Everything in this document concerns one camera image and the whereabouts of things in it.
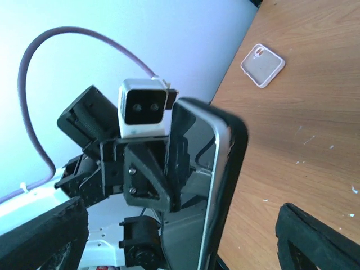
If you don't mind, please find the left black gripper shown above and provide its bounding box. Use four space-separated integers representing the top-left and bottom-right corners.
100 139 180 213

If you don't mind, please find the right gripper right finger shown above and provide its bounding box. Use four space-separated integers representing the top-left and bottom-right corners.
275 202 359 269

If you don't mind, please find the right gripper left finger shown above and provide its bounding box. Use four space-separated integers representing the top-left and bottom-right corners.
1 197 89 269

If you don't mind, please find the black smartphone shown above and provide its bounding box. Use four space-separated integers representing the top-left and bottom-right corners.
162 98 231 269

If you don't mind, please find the pink translucent phone case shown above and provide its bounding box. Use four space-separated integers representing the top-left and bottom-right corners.
240 43 286 88

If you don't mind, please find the black phone case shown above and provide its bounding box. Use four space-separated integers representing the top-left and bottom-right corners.
177 97 249 269

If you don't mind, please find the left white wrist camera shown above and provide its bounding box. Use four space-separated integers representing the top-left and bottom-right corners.
118 78 178 138

